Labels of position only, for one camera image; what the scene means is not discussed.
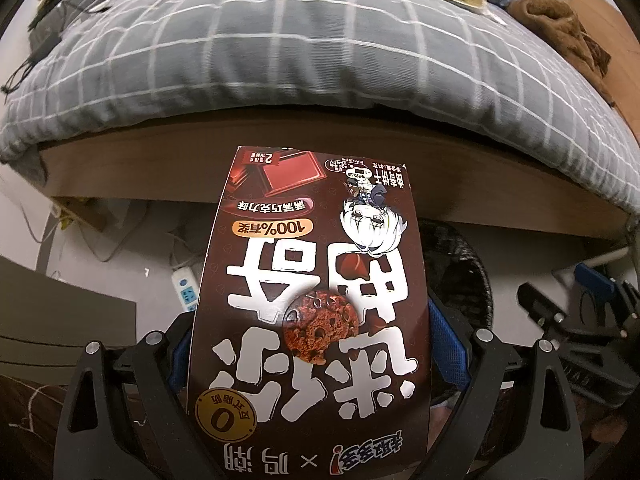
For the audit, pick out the grey board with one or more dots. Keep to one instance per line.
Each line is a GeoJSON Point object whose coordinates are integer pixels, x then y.
{"type": "Point", "coordinates": [60, 310]}

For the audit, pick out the dark brown mat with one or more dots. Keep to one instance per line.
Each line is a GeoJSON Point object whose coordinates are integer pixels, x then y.
{"type": "Point", "coordinates": [25, 420]}

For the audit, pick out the grey checked bed sheet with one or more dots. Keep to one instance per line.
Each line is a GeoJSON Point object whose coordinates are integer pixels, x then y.
{"type": "Point", "coordinates": [250, 60]}

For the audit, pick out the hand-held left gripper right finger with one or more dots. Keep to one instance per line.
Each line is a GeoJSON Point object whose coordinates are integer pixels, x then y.
{"type": "Point", "coordinates": [445, 335]}

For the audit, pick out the white pipe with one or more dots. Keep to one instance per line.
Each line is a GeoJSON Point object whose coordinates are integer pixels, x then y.
{"type": "Point", "coordinates": [605, 256]}

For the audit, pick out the brown cookie box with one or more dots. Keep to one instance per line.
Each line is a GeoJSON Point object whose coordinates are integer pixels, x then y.
{"type": "Point", "coordinates": [300, 310]}

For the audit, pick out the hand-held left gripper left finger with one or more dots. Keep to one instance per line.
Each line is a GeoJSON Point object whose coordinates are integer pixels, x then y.
{"type": "Point", "coordinates": [179, 360]}

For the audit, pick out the wooden headboard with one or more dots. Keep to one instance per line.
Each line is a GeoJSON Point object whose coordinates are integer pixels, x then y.
{"type": "Point", "coordinates": [615, 60]}

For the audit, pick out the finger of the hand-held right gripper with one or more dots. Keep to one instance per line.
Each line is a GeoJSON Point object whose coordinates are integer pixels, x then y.
{"type": "Point", "coordinates": [540, 307]}
{"type": "Point", "coordinates": [595, 280]}

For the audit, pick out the black mesh trash bin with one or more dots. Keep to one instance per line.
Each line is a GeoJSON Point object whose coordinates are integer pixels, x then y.
{"type": "Point", "coordinates": [460, 270]}

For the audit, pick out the brown fleece garment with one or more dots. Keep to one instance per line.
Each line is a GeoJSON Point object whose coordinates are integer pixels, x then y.
{"type": "Point", "coordinates": [555, 25]}

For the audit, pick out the wooden bed frame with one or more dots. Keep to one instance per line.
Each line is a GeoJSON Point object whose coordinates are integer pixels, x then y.
{"type": "Point", "coordinates": [150, 170]}

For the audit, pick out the white power strip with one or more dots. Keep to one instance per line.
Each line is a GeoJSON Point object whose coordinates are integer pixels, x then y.
{"type": "Point", "coordinates": [184, 292]}

